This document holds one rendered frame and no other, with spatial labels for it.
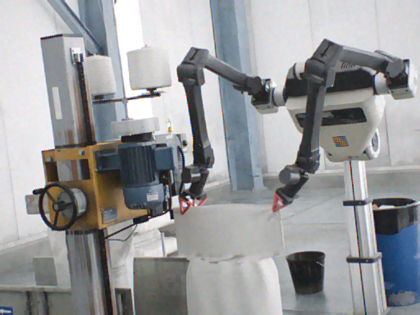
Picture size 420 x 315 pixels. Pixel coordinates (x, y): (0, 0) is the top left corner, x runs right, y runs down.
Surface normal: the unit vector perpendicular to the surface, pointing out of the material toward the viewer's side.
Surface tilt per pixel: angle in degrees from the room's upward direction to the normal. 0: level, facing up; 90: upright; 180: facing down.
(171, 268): 90
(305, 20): 90
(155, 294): 90
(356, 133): 130
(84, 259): 90
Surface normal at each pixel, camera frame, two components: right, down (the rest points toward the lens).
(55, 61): -0.51, 0.11
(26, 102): 0.85, -0.07
